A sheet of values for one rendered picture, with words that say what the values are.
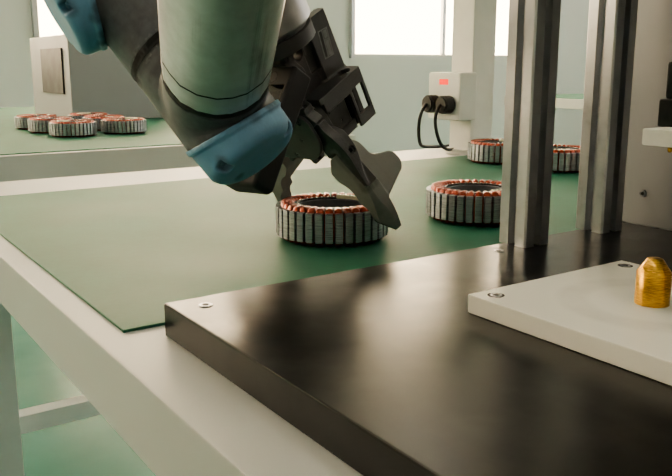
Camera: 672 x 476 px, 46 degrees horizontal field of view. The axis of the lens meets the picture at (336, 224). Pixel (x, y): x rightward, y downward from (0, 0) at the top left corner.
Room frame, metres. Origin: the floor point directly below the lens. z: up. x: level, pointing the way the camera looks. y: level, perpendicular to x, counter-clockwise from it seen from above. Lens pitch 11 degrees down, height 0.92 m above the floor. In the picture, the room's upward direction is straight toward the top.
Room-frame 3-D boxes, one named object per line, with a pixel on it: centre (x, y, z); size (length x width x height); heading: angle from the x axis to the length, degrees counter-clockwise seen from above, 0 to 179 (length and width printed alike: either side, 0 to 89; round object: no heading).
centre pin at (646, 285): (0.44, -0.18, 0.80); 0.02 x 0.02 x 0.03
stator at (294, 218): (0.77, 0.00, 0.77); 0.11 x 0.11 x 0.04
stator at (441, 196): (0.87, -0.16, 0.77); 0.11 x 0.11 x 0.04
